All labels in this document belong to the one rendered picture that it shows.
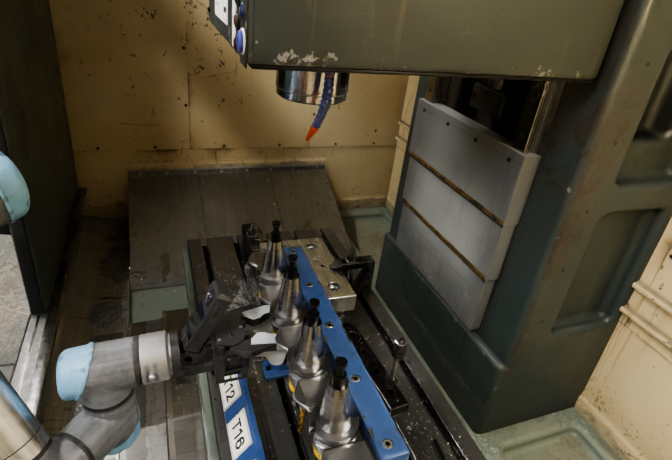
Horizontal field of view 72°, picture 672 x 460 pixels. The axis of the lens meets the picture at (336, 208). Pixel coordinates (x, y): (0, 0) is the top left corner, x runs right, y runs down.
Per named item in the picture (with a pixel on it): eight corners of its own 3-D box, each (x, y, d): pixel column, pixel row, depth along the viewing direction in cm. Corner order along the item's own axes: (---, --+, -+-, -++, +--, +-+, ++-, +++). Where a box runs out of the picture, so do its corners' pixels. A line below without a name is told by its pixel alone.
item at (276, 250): (288, 274, 85) (291, 243, 82) (265, 279, 83) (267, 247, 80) (280, 261, 88) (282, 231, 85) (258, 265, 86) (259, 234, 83)
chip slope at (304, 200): (129, 323, 153) (121, 258, 141) (132, 223, 207) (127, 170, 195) (372, 288, 184) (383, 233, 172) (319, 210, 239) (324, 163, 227)
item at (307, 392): (300, 415, 61) (300, 411, 60) (289, 384, 65) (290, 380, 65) (349, 404, 63) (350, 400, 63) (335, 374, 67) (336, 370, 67)
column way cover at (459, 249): (467, 334, 124) (524, 156, 101) (390, 241, 163) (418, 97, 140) (482, 331, 126) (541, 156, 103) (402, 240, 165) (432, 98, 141)
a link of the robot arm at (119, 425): (62, 467, 71) (47, 418, 66) (115, 410, 81) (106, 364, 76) (102, 486, 69) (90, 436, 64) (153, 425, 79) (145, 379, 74)
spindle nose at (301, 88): (359, 105, 100) (367, 48, 94) (289, 106, 93) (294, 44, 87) (329, 87, 112) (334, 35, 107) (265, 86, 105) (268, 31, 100)
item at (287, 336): (279, 355, 70) (280, 351, 69) (271, 331, 74) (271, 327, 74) (323, 347, 72) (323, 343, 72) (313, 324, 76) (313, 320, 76)
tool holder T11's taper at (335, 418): (358, 427, 58) (363, 390, 55) (325, 439, 56) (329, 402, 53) (342, 399, 62) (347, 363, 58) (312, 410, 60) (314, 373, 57)
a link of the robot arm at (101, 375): (69, 378, 73) (58, 336, 69) (144, 363, 77) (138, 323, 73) (62, 419, 66) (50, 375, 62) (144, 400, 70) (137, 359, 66)
